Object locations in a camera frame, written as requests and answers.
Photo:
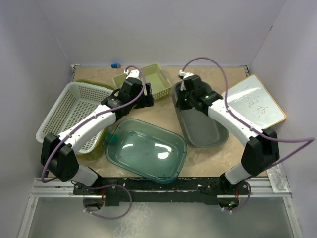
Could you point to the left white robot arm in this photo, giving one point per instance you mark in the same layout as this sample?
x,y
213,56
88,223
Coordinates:
x,y
59,151

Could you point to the green sponge block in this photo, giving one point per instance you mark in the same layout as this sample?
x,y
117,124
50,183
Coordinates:
x,y
112,139

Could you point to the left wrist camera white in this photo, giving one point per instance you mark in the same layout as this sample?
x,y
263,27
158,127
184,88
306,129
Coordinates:
x,y
132,74

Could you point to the grey plastic tub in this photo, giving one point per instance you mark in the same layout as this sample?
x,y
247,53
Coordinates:
x,y
199,130

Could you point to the olive green plastic tub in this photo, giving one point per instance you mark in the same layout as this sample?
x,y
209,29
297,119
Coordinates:
x,y
101,146

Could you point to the blue small object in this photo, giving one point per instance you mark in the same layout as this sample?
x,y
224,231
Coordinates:
x,y
116,65

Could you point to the teal transparent plastic tub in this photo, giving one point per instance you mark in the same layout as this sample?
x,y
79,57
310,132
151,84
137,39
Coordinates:
x,y
148,150

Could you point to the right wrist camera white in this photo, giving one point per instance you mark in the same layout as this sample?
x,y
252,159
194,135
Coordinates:
x,y
182,75

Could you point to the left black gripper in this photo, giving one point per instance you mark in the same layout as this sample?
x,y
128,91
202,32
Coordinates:
x,y
146,100

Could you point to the light green small basket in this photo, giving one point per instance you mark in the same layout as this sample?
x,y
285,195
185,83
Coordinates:
x,y
160,84

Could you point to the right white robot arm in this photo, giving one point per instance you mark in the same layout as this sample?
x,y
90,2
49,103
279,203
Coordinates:
x,y
260,145

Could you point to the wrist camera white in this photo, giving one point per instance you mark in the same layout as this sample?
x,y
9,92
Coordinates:
x,y
182,75
132,74

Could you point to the whiteboard with wooden frame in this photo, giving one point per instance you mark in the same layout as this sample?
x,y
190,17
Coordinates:
x,y
253,102

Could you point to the white perforated plastic basket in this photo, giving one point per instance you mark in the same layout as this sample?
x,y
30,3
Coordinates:
x,y
77,101

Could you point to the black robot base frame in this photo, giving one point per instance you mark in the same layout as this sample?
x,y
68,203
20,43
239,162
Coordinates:
x,y
206,190

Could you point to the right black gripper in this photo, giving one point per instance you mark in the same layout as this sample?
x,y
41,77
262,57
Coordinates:
x,y
181,103

